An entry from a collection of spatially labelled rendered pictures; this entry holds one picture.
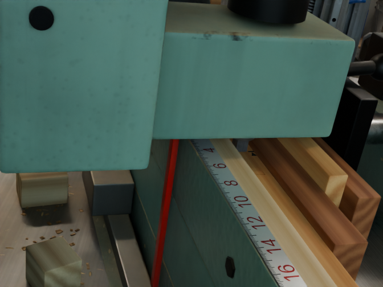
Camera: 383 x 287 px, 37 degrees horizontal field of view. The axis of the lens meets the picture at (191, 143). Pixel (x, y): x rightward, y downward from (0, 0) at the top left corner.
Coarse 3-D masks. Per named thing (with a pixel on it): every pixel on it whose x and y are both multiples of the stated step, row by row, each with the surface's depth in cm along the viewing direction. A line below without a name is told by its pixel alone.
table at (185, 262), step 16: (144, 176) 50; (160, 176) 45; (144, 192) 50; (160, 192) 45; (144, 208) 50; (160, 208) 45; (176, 208) 41; (176, 224) 41; (176, 240) 41; (192, 240) 38; (368, 240) 40; (176, 256) 41; (192, 256) 38; (368, 256) 39; (176, 272) 41; (192, 272) 38; (208, 272) 35; (368, 272) 37
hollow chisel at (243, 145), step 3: (234, 141) 41; (237, 141) 41; (240, 141) 41; (234, 144) 41; (237, 144) 41; (240, 144) 41; (243, 144) 41; (246, 144) 41; (237, 147) 41; (240, 147) 41; (243, 147) 41; (246, 147) 41; (240, 150) 41; (243, 150) 41; (246, 150) 41
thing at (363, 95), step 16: (352, 96) 39; (368, 96) 39; (352, 112) 39; (368, 112) 39; (336, 128) 41; (352, 128) 39; (368, 128) 39; (336, 144) 41; (352, 144) 40; (368, 144) 45; (352, 160) 40
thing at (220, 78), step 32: (192, 32) 33; (224, 32) 33; (256, 32) 34; (288, 32) 35; (320, 32) 36; (192, 64) 33; (224, 64) 34; (256, 64) 35; (288, 64) 35; (320, 64) 36; (160, 96) 34; (192, 96) 34; (224, 96) 35; (256, 96) 36; (288, 96) 36; (320, 96) 37; (160, 128) 35; (192, 128) 35; (224, 128) 36; (256, 128) 37; (288, 128) 38; (320, 128) 38
